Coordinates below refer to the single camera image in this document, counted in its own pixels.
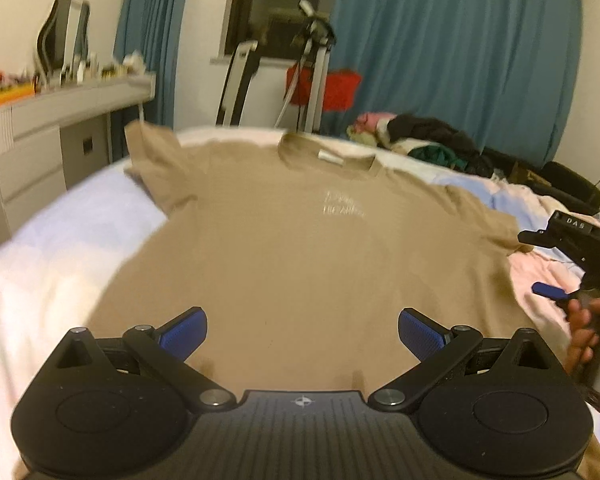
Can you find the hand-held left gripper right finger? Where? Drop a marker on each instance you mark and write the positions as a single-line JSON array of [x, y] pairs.
[[422, 335]]

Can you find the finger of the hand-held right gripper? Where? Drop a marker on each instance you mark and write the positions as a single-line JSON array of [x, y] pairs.
[[549, 290]]

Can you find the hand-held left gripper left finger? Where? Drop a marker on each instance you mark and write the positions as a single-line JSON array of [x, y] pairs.
[[182, 334]]

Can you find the tan t-shirt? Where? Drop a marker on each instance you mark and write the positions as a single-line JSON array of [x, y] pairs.
[[300, 260]]

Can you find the pile of mixed clothes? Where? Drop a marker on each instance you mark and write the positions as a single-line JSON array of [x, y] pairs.
[[425, 137]]

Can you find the person's right hand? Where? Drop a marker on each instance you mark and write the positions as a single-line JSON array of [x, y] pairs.
[[580, 332]]

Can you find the pink blanket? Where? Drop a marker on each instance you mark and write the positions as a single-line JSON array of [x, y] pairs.
[[540, 272]]

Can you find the black bag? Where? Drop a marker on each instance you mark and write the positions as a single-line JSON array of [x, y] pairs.
[[572, 185]]

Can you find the white bed sheet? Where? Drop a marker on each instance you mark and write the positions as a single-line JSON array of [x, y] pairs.
[[55, 260]]

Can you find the white dresser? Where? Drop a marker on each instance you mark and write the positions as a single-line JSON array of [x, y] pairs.
[[35, 160]]

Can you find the blue curtain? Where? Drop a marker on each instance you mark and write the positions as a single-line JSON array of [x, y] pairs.
[[150, 35], [455, 45]]

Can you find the white folded stand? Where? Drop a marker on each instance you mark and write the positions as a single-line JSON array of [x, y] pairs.
[[237, 82]]

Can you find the red bag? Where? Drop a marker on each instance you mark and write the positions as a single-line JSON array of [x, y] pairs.
[[337, 89]]

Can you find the clutter of small bottles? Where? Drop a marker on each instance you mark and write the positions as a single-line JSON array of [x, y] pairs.
[[100, 67]]

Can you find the silver tripod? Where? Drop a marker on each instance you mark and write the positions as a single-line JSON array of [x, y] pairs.
[[312, 60]]

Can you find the yellow box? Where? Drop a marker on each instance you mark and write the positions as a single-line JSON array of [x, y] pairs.
[[5, 96]]

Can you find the dark window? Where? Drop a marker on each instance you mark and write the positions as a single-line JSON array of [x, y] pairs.
[[285, 5]]

